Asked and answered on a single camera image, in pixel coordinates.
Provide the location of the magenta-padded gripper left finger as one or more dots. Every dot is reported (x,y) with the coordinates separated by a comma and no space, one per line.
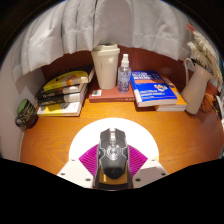
(76,171)

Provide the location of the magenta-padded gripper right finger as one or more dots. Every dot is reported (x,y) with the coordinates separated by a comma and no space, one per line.
(150,171)

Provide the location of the dark grey computer mouse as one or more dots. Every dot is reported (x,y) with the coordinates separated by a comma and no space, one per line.
(113,155)

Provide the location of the white yellow black mouse pad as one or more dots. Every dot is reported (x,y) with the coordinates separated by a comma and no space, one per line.
(86,136)

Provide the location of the white and yellow book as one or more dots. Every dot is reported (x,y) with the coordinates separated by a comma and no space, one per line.
(60,109)

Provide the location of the black book with white pages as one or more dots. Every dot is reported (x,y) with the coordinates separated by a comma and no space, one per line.
(61,99)

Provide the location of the dark mug with green inside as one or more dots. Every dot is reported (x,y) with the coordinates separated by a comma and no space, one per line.
(26,113)

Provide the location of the orange book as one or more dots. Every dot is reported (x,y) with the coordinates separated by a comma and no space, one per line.
(178,100)

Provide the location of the thin black book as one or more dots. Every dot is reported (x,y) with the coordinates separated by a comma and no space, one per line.
(60,92)

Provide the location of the dark red book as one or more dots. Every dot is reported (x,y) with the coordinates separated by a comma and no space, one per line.
(106,96)

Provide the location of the blue book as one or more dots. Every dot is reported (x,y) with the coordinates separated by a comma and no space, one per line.
(151,88)

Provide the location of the yellow and black book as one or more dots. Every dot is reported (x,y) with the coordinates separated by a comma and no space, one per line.
(66,80)

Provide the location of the clear spray bottle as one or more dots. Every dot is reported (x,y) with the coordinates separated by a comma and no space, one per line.
(124,78)

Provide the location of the cream lidded tumbler cup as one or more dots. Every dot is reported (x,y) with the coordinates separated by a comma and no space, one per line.
(106,68)

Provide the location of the white flower bouquet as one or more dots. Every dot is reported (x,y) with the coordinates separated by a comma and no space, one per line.
(205,50)

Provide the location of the light grey curtain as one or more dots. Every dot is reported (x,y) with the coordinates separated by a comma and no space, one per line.
(106,23)

